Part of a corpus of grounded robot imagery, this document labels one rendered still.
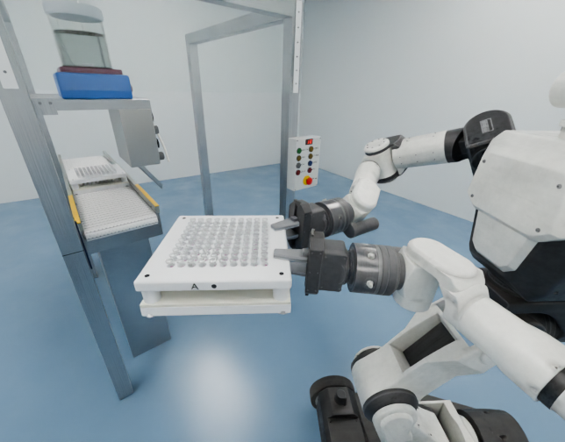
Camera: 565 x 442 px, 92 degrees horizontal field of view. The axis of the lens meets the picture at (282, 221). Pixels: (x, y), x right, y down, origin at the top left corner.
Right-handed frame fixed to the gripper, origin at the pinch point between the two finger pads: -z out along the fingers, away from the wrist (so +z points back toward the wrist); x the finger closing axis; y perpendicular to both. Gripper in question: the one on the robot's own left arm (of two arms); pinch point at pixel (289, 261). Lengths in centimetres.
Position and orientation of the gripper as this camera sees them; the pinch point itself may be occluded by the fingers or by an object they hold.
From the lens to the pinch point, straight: 49.6
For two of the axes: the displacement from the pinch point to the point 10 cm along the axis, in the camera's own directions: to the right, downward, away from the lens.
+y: 0.8, -4.3, 9.0
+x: -0.5, 9.0, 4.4
